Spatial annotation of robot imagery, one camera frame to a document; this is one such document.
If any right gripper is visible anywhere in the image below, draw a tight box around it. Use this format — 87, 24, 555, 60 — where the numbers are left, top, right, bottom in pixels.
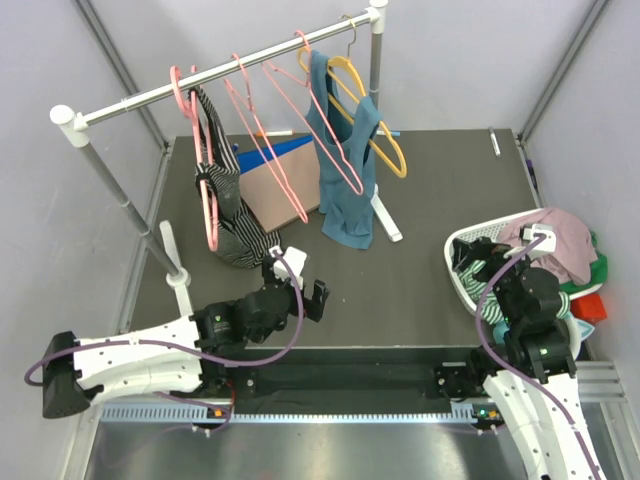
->
452, 235, 537, 326

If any green white striped tank top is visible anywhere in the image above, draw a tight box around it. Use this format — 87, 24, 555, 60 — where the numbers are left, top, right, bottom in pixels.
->
456, 259, 571, 326

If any pink wire hanger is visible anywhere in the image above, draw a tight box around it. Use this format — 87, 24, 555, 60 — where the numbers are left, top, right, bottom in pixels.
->
222, 53, 310, 225
261, 60, 364, 196

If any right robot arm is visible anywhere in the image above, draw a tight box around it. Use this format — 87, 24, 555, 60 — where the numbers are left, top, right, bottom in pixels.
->
455, 233, 605, 479

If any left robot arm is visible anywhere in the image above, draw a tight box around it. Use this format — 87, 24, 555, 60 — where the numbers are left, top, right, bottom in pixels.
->
25, 255, 330, 420

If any black white striped tank top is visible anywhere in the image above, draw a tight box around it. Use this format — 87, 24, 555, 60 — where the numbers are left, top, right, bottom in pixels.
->
191, 87, 281, 269

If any blue tank top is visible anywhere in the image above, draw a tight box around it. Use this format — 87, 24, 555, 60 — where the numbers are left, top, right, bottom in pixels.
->
306, 50, 381, 250

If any pink hanger with striped top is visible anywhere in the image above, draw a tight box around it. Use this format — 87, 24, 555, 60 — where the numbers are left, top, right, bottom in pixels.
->
169, 66, 219, 252

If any yellow plastic hanger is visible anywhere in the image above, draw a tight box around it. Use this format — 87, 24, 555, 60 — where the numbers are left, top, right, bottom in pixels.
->
297, 45, 408, 179

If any white perforated laundry basket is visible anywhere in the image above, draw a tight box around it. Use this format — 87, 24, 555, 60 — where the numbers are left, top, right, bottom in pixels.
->
444, 208, 603, 313

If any pink garment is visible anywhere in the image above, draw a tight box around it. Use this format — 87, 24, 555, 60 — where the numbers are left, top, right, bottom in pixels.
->
497, 208, 598, 287

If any green garment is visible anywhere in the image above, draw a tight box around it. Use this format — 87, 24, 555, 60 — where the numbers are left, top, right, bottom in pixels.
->
560, 231, 608, 295

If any red block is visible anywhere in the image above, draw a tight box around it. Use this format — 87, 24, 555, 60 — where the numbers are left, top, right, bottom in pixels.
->
570, 293, 608, 325

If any grey marker pen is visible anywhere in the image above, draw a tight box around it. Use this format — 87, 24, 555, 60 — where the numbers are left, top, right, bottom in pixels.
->
488, 127, 501, 158

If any brown board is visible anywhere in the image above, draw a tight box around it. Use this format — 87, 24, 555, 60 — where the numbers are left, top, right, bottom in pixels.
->
240, 140, 320, 232

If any blue sheet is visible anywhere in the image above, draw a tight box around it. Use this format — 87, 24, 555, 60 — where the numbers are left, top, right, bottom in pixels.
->
234, 135, 312, 174

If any blue pen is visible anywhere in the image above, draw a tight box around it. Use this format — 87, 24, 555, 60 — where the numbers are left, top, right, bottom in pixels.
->
376, 130, 401, 137

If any orange capped white marker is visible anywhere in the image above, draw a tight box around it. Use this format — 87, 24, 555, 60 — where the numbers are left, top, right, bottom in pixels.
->
255, 130, 295, 138

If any white clothes rack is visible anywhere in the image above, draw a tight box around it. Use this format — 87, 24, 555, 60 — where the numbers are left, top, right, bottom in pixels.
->
49, 1, 388, 315

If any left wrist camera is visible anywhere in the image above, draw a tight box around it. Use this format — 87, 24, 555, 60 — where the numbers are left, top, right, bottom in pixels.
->
269, 245, 308, 289

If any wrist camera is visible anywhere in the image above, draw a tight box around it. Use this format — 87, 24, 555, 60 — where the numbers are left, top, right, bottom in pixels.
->
269, 245, 308, 289
519, 223, 557, 260

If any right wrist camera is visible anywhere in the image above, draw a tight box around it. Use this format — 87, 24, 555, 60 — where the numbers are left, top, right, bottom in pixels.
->
519, 223, 557, 260

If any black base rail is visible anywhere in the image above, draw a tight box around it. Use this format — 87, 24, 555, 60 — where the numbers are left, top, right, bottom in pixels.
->
215, 346, 493, 416

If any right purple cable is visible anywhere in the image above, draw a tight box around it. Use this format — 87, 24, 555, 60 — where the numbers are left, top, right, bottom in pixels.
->
473, 232, 601, 480

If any purple cable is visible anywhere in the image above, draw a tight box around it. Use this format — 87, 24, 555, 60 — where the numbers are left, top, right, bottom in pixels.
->
24, 252, 306, 436
473, 232, 601, 480

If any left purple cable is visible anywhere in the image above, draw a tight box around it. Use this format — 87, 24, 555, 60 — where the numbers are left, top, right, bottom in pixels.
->
24, 252, 306, 436

